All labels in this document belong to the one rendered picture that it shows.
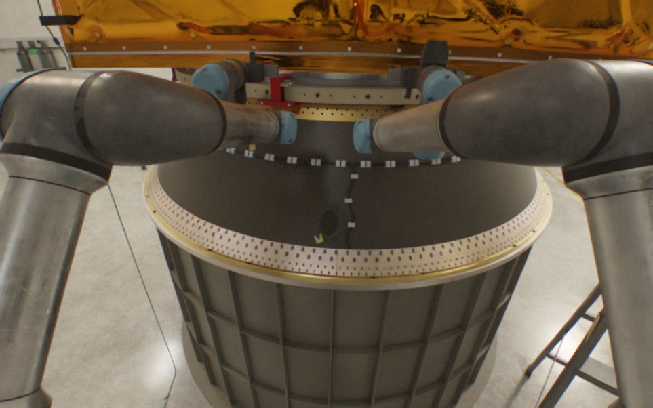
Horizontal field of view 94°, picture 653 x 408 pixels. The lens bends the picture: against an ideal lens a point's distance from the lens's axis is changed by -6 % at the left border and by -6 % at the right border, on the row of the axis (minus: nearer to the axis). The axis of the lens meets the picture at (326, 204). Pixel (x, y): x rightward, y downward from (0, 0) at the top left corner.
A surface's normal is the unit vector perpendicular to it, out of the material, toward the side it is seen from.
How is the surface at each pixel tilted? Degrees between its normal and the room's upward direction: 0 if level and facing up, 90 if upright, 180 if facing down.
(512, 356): 0
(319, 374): 90
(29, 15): 90
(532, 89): 54
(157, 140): 102
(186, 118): 76
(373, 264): 43
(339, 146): 62
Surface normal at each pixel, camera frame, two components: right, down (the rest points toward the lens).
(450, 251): 0.21, -0.31
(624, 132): 0.22, 0.45
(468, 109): -0.88, -0.07
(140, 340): 0.01, -0.87
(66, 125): -0.18, 0.37
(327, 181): -0.09, 0.03
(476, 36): -0.10, 0.92
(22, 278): 0.63, -0.07
